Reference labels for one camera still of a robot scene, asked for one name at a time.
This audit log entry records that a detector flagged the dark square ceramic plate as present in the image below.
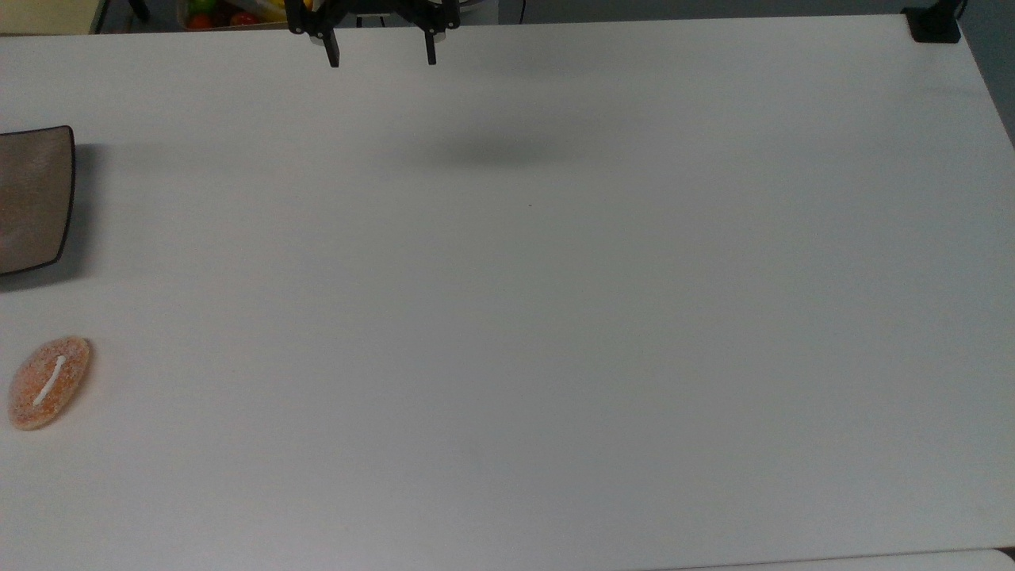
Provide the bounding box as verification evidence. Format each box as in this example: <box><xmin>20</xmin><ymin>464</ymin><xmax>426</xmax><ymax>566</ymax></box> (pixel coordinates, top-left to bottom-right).
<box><xmin>0</xmin><ymin>125</ymin><xmax>77</xmax><ymax>278</ymax></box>

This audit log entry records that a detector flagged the light wooden table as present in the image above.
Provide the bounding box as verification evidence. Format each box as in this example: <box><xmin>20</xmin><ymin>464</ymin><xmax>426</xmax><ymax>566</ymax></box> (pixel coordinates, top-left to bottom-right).
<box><xmin>0</xmin><ymin>0</ymin><xmax>109</xmax><ymax>36</ymax></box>

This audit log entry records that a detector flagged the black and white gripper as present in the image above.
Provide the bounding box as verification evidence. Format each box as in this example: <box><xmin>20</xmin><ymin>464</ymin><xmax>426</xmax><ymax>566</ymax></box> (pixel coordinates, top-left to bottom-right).
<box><xmin>285</xmin><ymin>0</ymin><xmax>462</xmax><ymax>68</ymax></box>

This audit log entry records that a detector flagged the orange sugared bread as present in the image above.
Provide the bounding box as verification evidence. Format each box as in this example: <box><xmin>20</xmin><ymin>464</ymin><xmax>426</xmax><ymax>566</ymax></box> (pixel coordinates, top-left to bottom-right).
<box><xmin>7</xmin><ymin>336</ymin><xmax>93</xmax><ymax>432</ymax></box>

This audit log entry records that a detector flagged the box of toy fruit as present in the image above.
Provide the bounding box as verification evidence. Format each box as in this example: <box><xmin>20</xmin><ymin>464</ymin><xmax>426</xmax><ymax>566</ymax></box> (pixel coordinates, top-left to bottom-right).
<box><xmin>178</xmin><ymin>0</ymin><xmax>290</xmax><ymax>32</ymax></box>

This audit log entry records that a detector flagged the black table clamp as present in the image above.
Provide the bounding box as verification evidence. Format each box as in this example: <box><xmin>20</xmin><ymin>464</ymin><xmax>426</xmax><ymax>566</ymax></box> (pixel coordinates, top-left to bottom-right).
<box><xmin>902</xmin><ymin>0</ymin><xmax>965</xmax><ymax>44</ymax></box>

